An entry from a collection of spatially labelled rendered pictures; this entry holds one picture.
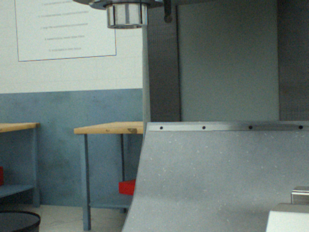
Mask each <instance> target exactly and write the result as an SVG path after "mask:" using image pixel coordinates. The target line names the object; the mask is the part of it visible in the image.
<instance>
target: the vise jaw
mask: <svg viewBox="0 0 309 232"><path fill-rule="evenodd" d="M266 232H309V204H295V203H279V204H278V205H276V206H275V207H274V208H273V209H272V210H271V211H270V212H269V216H268V220H267V227H266Z"/></svg>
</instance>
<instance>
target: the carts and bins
mask: <svg viewBox="0 0 309 232"><path fill-rule="evenodd" d="M40 223H41V217H40V215H38V214H36V213H33V212H28V211H17V210H0V232H39V225H40Z"/></svg>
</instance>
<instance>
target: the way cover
mask: <svg viewBox="0 0 309 232"><path fill-rule="evenodd" d="M296 132H297V133H296ZM265 134H266V135H265ZM237 135H239V136H237ZM303 135H304V136H303ZM302 136H303V137H302ZM272 137H274V138H272ZM175 139H176V141H175ZM169 142H171V143H169ZM206 146H207V147H206ZM152 147H153V148H152ZM163 152H164V153H163ZM198 152H199V153H198ZM247 152H248V153H247ZM151 158H152V160H151ZM220 158H221V159H220ZM229 160H230V161H229ZM275 166H276V167H275ZM262 167H263V168H262ZM163 168H164V169H163ZM193 168H195V169H193ZM164 170H166V171H164ZM158 174H160V175H161V176H160V175H158ZM283 175H284V176H283ZM145 179H146V180H145ZM164 179H165V180H164ZM297 186H304V187H309V121H222V122H146V125H145V130H144V136H143V142H142V147H141V153H140V161H139V166H138V172H137V178H136V184H135V189H134V194H133V198H132V202H131V205H130V208H129V211H128V214H127V217H126V220H125V223H124V226H123V227H122V230H121V232H266V227H267V220H268V216H269V212H270V211H271V210H272V209H273V208H274V207H275V206H276V205H278V204H279V203H291V192H292V190H293V189H294V188H295V187H297ZM274 189H275V190H276V191H275V190H274ZM159 194H160V195H159ZM193 198H194V199H193ZM255 199H256V200H255ZM167 200H168V201H167ZM218 201H219V202H218ZM177 203H179V205H178V204H177ZM224 204H226V205H224ZM220 205H221V207H220ZM219 207H220V208H219ZM208 208H209V209H208ZM219 209H220V210H219ZM144 210H145V211H144ZM153 210H154V211H153ZM196 210H197V211H196ZM159 211H161V212H159ZM253 211H254V212H253ZM139 212H140V213H139ZM135 215H136V216H135ZM133 217H134V218H133ZM228 220H229V221H228ZM170 221H172V222H170ZM143 222H144V223H143ZM165 224H166V226H165ZM188 225H190V226H188ZM132 228H133V229H132ZM149 228H150V229H149Z"/></svg>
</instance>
